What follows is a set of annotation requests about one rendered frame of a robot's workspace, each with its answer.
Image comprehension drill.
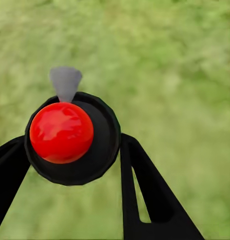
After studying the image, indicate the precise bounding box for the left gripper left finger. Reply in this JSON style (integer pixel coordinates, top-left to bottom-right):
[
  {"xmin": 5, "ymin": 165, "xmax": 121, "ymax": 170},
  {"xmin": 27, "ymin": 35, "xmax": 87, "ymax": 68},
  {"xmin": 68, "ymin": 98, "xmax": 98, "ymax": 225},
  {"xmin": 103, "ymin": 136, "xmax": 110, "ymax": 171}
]
[{"xmin": 0, "ymin": 135, "xmax": 31, "ymax": 225}]

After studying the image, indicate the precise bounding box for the pesticide atomizer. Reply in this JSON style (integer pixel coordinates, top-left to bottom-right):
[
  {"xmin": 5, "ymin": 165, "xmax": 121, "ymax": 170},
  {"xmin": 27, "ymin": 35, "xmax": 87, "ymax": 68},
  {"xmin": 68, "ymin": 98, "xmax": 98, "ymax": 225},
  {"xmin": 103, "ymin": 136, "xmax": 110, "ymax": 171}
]
[{"xmin": 24, "ymin": 66, "xmax": 121, "ymax": 186}]

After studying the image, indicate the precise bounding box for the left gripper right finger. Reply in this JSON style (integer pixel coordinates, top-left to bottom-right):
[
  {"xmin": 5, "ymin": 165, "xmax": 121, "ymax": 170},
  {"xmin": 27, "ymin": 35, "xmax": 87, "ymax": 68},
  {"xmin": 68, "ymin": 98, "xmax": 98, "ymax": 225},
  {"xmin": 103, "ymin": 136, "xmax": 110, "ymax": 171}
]
[{"xmin": 119, "ymin": 133, "xmax": 205, "ymax": 240}]

